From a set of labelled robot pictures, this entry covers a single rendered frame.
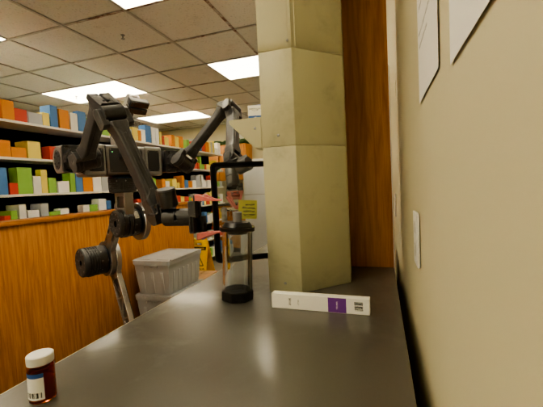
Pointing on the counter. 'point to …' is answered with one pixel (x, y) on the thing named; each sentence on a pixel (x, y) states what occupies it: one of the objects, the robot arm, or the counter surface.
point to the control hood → (250, 130)
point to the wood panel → (368, 132)
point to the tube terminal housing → (305, 169)
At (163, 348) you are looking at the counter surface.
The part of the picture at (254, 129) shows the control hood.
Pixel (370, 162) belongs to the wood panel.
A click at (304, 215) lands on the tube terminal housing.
